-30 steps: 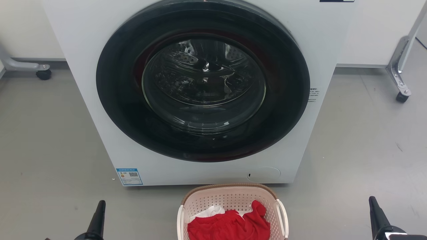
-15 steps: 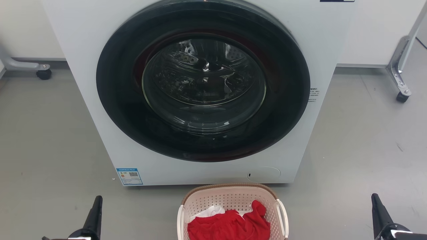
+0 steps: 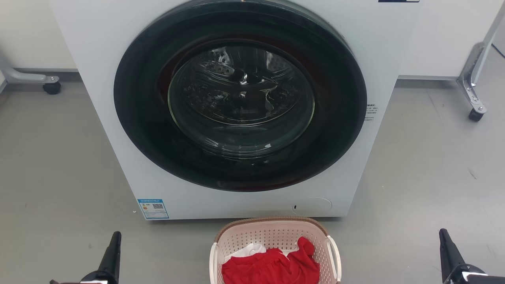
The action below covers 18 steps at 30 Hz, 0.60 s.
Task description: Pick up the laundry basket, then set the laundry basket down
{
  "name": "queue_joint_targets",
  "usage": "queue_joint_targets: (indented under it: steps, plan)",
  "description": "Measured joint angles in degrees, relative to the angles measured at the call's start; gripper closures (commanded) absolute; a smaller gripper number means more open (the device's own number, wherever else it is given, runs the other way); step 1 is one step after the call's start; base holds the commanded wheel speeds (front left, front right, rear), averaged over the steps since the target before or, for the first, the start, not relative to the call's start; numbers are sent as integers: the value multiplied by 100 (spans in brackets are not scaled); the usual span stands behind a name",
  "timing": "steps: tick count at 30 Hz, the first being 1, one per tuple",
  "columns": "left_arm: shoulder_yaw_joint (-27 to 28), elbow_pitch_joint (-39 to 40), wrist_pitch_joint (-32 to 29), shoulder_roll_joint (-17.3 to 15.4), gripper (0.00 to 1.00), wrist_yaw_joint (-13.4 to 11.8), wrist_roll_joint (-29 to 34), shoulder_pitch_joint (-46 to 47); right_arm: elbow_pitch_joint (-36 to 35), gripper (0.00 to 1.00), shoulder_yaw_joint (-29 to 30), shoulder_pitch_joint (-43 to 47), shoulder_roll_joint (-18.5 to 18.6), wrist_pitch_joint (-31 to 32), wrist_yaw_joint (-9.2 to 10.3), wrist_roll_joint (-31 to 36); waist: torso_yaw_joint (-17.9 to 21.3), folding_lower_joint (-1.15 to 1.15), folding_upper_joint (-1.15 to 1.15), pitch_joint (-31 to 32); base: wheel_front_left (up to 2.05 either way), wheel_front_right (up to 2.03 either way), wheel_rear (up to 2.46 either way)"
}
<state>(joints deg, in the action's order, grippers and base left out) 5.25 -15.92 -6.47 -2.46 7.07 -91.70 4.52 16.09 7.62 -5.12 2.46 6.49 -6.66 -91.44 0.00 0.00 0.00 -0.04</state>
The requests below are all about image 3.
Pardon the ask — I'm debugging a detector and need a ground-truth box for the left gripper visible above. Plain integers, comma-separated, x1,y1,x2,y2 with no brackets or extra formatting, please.
80,231,122,284

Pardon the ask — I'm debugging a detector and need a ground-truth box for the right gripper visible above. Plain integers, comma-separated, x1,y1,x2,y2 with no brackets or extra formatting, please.
439,228,505,284

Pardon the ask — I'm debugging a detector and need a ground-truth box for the pink perforated laundry basket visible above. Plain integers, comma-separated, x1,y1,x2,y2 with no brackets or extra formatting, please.
209,216,342,284

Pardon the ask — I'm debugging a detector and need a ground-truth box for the blue energy label sticker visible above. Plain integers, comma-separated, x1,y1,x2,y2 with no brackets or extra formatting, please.
137,198,170,220

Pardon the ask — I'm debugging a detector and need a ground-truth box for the white garment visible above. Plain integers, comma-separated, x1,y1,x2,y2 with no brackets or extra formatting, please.
225,242,267,262

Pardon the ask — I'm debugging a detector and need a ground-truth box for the black round washer door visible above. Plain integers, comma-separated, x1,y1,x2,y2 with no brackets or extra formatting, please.
114,0,368,192

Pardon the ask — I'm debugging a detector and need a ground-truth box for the round white filter cover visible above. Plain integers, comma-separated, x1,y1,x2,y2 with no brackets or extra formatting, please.
292,197,333,216

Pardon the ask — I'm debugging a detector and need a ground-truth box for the red garment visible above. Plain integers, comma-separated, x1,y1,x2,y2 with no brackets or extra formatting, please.
221,236,320,284

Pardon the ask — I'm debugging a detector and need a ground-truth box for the white front-load washing machine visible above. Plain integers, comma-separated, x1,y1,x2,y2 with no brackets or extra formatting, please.
50,0,423,221

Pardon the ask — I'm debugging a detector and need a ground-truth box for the grey metal frame leg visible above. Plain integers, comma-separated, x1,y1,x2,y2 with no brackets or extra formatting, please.
456,2,505,115
0,51,60,85

